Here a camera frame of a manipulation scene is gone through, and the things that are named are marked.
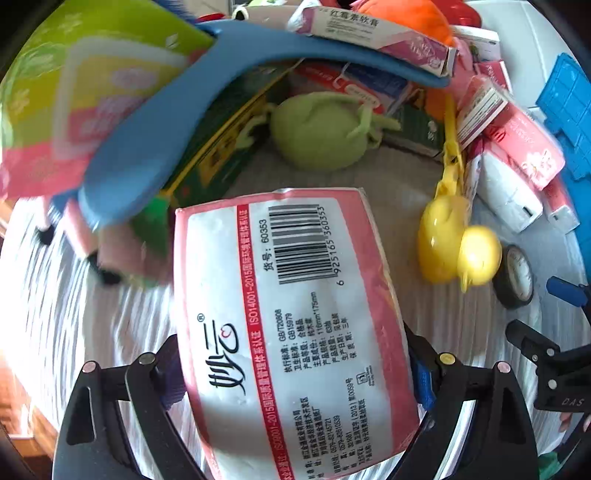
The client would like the pink plush with black feet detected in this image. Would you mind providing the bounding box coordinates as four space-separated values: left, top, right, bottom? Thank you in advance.
37 194 176 289

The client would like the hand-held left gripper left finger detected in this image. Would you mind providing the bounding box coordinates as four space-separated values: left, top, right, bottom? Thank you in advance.
58 335 208 480

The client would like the yellow duck clip toy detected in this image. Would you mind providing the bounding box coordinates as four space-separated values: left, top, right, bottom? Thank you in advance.
417 95 503 292

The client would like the orange plush toy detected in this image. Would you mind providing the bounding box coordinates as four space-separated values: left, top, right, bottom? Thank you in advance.
355 0 455 47

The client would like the green yellow pink packet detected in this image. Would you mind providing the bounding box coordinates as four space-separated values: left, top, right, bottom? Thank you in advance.
0 0 215 199

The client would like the pink white tissue pack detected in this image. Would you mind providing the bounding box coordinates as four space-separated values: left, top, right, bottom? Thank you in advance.
172 186 421 480

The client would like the pink tissue packet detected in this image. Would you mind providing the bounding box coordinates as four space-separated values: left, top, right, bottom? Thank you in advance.
540 175 580 232
482 99 566 192

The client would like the dark green yellow box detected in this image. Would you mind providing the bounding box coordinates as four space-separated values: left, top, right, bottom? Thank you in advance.
164 60 296 208

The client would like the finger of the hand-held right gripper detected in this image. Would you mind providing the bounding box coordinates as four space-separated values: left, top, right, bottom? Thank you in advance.
546 276 591 309
505 320 561 370

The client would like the blue plastic scoop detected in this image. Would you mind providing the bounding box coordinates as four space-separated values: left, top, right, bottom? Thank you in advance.
78 18 451 222

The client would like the blue plastic crate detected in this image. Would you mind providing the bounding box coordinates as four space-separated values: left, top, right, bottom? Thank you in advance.
536 52 591 183

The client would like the small pink box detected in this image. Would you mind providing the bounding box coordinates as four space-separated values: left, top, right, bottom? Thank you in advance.
473 60 513 93

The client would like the small dark green box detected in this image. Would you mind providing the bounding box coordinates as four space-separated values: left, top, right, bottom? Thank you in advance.
385 99 446 158

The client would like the black tape roll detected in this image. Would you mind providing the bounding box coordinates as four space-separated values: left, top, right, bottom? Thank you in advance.
493 244 535 310

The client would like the red blue white box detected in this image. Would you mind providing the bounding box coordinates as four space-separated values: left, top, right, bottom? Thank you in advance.
291 62 414 116

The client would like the small white box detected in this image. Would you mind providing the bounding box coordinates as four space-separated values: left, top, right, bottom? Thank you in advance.
455 25 502 63

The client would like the white tissue packet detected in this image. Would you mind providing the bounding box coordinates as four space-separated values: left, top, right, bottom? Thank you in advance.
471 138 543 232

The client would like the pale green plush ball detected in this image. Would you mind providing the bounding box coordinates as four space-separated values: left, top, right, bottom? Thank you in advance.
269 91 402 174

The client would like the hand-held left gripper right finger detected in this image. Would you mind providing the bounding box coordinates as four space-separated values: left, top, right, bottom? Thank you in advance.
397 320 541 480

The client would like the long pink white box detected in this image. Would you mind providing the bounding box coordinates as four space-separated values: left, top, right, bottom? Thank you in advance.
287 2 458 77

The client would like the pink white barcode box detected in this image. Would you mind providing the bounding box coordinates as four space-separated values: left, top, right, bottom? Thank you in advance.
456 76 509 148

